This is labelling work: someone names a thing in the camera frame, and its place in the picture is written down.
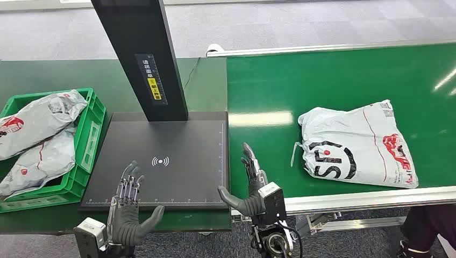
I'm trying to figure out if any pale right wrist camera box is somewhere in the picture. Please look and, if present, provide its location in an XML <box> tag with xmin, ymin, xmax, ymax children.
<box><xmin>258</xmin><ymin>182</ymin><xmax>288</xmax><ymax>226</ymax></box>

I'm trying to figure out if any aluminium conveyor side rail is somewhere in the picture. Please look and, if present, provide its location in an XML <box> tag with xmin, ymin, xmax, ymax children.
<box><xmin>206</xmin><ymin>38</ymin><xmax>456</xmax><ymax>58</ymax></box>
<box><xmin>231</xmin><ymin>185</ymin><xmax>456</xmax><ymax>223</ymax></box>

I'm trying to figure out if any white courier bag black lettering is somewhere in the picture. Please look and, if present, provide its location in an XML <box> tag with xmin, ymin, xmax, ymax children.
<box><xmin>290</xmin><ymin>99</ymin><xmax>419</xmax><ymax>189</ymax></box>

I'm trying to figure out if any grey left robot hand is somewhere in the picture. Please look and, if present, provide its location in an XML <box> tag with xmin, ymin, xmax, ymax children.
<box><xmin>106</xmin><ymin>160</ymin><xmax>165</xmax><ymax>247</ymax></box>

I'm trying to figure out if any person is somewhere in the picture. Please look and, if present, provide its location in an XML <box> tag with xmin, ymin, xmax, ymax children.
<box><xmin>397</xmin><ymin>204</ymin><xmax>456</xmax><ymax>258</ymax></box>

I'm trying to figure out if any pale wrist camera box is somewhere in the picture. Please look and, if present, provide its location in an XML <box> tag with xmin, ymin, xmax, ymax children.
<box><xmin>74</xmin><ymin>218</ymin><xmax>108</xmax><ymax>258</ymax></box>
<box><xmin>258</xmin><ymin>182</ymin><xmax>288</xmax><ymax>226</ymax></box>

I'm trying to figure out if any metal conveyor support bracket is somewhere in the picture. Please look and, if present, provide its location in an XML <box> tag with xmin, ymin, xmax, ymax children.
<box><xmin>295</xmin><ymin>212</ymin><xmax>407</xmax><ymax>239</ymax></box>

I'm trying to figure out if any grey courier bag large red print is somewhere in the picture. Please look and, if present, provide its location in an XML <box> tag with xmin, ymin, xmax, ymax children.
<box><xmin>0</xmin><ymin>89</ymin><xmax>88</xmax><ymax>161</ymax></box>

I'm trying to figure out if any grey courier bag red line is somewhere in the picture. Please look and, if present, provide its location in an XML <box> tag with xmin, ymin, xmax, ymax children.
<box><xmin>0</xmin><ymin>126</ymin><xmax>77</xmax><ymax>200</ymax></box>

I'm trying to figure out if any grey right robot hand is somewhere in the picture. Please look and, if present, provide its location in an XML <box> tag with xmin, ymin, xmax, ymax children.
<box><xmin>217</xmin><ymin>142</ymin><xmax>268</xmax><ymax>218</ymax></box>

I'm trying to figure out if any black inbound scanner machine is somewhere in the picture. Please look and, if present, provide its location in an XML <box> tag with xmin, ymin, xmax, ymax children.
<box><xmin>79</xmin><ymin>0</ymin><xmax>231</xmax><ymax>211</ymax></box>

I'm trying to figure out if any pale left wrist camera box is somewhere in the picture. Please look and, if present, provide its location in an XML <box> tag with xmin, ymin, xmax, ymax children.
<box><xmin>74</xmin><ymin>218</ymin><xmax>108</xmax><ymax>258</ymax></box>

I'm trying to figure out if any green plastic crate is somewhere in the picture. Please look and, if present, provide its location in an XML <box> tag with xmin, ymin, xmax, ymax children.
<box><xmin>0</xmin><ymin>87</ymin><xmax>107</xmax><ymax>213</ymax></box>

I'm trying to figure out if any green conveyor belt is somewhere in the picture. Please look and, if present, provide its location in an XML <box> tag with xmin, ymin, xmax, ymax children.
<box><xmin>226</xmin><ymin>43</ymin><xmax>456</xmax><ymax>200</ymax></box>

